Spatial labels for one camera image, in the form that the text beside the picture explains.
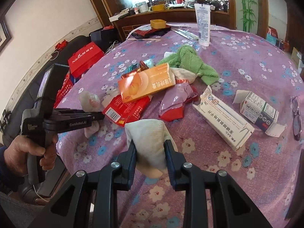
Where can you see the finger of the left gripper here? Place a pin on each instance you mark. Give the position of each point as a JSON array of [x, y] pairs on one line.
[[74, 115]]

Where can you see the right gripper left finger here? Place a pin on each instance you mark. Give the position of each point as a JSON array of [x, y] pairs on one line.
[[119, 175]]

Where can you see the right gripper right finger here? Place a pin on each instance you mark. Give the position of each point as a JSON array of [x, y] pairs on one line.
[[174, 162]]

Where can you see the white cloth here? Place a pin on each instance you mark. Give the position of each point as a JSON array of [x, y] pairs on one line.
[[148, 136]]

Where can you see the red torn carton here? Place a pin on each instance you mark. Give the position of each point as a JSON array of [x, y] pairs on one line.
[[122, 113]]

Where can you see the orange medicine box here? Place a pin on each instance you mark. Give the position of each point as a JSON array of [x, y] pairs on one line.
[[147, 82]]

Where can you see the person's left forearm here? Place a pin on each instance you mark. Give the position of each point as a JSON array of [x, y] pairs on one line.
[[9, 181]]

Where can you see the person's left hand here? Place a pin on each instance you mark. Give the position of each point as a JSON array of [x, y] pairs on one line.
[[15, 156]]

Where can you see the crumpled white tissue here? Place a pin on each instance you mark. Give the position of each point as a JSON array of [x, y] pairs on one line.
[[90, 103]]

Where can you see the purple red plastic wrapper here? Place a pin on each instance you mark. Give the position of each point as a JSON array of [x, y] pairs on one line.
[[174, 101]]

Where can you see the red gift box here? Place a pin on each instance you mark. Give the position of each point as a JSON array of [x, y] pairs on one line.
[[84, 59]]

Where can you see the black leather sofa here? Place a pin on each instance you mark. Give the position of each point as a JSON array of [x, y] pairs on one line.
[[26, 101]]

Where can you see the long white medicine box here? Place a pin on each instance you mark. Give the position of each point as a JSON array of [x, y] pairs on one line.
[[232, 127]]

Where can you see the red cloth on sofa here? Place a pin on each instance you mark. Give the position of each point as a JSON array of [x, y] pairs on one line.
[[61, 45]]

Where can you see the purple floral tablecloth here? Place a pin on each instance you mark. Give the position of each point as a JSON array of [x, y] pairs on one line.
[[265, 167]]

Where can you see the white red paper bag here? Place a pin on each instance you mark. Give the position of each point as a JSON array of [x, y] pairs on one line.
[[183, 76]]

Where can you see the dark navy paper bag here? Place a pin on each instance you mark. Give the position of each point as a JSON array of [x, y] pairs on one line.
[[104, 38]]

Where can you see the framed picture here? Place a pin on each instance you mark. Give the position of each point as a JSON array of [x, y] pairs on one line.
[[5, 35]]

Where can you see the red shiny snack bag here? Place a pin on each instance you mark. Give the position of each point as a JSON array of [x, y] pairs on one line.
[[135, 68]]

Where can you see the teal tissue pack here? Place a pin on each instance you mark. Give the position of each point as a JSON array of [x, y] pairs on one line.
[[149, 63]]

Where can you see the small white grey box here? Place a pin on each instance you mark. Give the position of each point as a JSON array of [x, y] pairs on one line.
[[259, 112]]

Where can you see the green towel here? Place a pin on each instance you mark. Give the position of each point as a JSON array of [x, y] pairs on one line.
[[187, 58]]

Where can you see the dark red pouch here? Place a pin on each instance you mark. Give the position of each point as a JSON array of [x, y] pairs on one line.
[[146, 31]]

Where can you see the wooden chopstick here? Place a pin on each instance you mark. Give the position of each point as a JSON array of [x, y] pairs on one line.
[[149, 39]]

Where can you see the eyeglasses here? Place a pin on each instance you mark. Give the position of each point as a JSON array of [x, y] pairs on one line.
[[297, 123]]

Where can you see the yellow square dish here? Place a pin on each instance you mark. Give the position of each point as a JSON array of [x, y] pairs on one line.
[[157, 24]]

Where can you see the yellow tin on counter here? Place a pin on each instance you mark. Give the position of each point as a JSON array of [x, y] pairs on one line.
[[159, 7]]

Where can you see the wooden brick-pattern counter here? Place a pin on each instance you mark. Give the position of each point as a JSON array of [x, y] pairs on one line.
[[127, 24]]

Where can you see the white lotion tube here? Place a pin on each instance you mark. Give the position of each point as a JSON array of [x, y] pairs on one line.
[[203, 23]]

